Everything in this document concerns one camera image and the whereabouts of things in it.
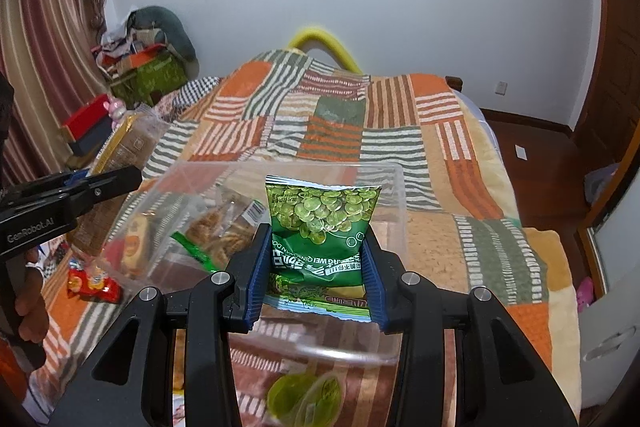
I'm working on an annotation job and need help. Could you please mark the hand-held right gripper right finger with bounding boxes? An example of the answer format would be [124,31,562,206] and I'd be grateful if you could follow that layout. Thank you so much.
[361,232,583,427]

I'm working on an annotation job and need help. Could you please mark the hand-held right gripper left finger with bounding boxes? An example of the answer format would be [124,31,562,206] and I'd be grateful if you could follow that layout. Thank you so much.
[47,223,275,427]

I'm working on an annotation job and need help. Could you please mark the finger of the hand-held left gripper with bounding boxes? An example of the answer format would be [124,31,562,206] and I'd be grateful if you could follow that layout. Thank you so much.
[10,171,92,198]
[65,165,144,218]

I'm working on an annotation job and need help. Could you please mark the brown biscuit packet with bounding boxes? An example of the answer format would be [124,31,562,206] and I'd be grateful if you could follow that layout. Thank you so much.
[70,113,172,254]

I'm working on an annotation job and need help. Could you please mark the green pea snack packet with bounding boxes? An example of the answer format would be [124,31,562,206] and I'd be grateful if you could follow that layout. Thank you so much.
[264,175,383,288]

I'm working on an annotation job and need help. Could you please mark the clear plastic container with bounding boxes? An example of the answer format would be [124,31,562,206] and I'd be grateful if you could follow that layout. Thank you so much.
[107,161,408,365]

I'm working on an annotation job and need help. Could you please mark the person's left hand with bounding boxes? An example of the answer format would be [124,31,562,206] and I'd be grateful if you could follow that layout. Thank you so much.
[12,257,52,344]

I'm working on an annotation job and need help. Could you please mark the green yellow flat packet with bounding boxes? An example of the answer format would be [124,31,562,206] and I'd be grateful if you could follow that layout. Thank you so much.
[265,274,374,324]

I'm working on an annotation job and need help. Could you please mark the clear fried snack packet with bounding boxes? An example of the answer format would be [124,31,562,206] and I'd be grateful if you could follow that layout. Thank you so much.
[184,191,269,269]

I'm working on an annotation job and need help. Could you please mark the round cookie packet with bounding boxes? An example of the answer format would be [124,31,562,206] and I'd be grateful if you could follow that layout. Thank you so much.
[117,212,167,281]

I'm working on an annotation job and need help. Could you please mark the thin green packet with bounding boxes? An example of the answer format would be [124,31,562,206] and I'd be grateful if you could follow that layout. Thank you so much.
[170,232,227,274]

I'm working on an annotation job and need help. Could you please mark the pink toy figure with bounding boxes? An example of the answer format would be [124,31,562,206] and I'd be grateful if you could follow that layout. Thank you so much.
[102,99,129,128]

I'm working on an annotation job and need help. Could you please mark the red box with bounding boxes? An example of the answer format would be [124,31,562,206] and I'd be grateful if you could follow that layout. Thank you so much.
[62,94,114,142]

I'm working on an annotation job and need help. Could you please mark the red snack packet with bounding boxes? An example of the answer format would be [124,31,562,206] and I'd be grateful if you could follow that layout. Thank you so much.
[67,264,124,305]

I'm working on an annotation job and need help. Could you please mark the striped patchwork blanket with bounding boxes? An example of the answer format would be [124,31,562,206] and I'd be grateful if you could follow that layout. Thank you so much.
[30,48,583,427]

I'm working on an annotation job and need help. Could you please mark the black white checkered cloth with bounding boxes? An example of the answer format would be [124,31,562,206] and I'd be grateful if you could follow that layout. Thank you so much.
[155,77,222,118]

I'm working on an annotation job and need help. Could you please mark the pile of clothes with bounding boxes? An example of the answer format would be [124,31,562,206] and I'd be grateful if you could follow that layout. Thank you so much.
[92,27,166,78]

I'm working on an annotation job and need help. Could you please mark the green jelly cup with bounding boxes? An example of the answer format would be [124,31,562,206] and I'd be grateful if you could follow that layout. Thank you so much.
[267,372,347,427]

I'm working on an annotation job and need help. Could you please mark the striped curtain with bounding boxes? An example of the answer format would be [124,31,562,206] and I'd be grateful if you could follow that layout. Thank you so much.
[0,0,112,188]

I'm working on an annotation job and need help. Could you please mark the pink slipper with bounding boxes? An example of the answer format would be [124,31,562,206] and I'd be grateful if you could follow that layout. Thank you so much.
[575,277,596,311]

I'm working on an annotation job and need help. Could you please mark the yellow foam tube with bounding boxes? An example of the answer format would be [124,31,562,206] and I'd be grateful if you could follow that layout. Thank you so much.
[284,26,362,72]

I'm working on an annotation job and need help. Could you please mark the white cabinet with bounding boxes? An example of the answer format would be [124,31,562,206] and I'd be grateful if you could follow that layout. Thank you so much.
[579,197,640,408]

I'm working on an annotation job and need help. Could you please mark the grey bag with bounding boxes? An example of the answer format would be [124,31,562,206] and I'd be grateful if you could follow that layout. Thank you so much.
[584,164,621,204]

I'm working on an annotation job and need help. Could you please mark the wooden door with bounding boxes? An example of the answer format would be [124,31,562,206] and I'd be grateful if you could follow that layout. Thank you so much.
[570,0,640,148]

